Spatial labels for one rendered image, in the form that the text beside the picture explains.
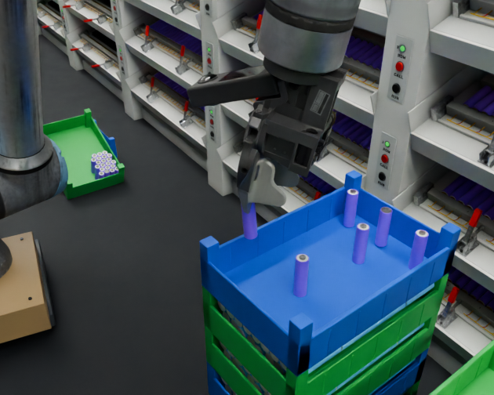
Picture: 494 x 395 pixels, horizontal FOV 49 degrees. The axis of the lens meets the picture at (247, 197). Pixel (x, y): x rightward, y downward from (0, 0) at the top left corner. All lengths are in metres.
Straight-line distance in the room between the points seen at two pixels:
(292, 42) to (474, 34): 0.52
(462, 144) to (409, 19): 0.24
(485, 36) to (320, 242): 0.43
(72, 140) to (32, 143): 0.76
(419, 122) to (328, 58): 0.58
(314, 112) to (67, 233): 1.26
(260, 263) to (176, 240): 0.86
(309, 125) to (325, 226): 0.32
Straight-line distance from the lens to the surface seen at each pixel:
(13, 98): 1.23
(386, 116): 1.14
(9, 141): 1.31
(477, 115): 1.09
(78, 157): 2.02
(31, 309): 1.33
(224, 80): 0.62
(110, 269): 1.58
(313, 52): 0.54
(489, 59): 0.98
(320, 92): 0.58
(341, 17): 0.54
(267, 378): 0.75
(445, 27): 1.04
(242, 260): 0.81
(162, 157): 2.08
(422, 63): 1.05
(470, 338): 1.25
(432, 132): 1.10
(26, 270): 1.43
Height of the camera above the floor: 1.01
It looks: 34 degrees down
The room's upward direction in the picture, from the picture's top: straight up
